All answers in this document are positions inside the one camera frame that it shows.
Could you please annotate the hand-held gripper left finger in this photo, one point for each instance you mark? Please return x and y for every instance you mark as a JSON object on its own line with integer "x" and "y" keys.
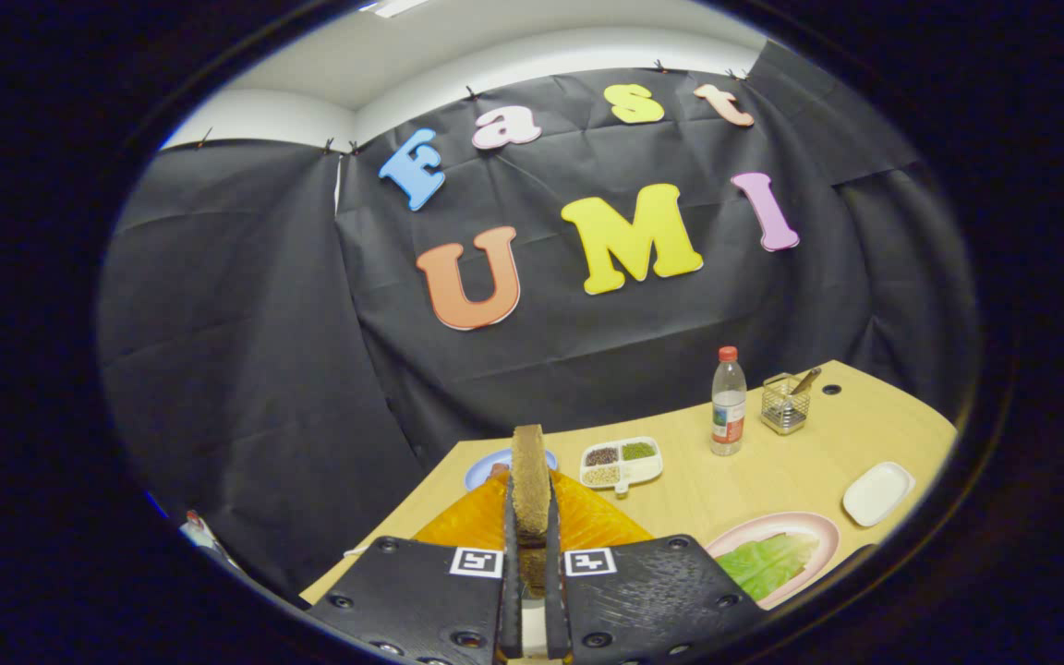
{"x": 412, "y": 600}

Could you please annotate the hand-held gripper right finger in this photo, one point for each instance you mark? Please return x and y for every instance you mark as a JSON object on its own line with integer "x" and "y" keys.
{"x": 652, "y": 596}

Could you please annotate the green lettuce leaf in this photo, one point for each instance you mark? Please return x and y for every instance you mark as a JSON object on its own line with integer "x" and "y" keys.
{"x": 767, "y": 563}

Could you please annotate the brown bread slice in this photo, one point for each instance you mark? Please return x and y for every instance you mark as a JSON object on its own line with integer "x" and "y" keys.
{"x": 530, "y": 471}

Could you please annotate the white divided dish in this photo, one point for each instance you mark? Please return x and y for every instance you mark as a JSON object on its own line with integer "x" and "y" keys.
{"x": 620, "y": 462}

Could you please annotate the small blue plate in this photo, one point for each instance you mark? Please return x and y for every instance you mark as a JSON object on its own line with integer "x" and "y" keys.
{"x": 481, "y": 473}

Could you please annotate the round pink plate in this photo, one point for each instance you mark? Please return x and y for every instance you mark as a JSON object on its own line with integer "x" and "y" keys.
{"x": 818, "y": 540}

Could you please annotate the clear plastic water bottle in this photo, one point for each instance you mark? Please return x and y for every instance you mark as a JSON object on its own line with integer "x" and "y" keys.
{"x": 728, "y": 406}

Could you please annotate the metal mesh utensil holder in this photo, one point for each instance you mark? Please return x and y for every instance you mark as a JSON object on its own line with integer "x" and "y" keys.
{"x": 783, "y": 411}

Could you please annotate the white rectangular plate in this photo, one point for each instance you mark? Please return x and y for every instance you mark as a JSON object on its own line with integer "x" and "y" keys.
{"x": 878, "y": 494}

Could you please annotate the ceiling light panel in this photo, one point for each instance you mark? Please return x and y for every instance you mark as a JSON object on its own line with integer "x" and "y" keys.
{"x": 398, "y": 6}

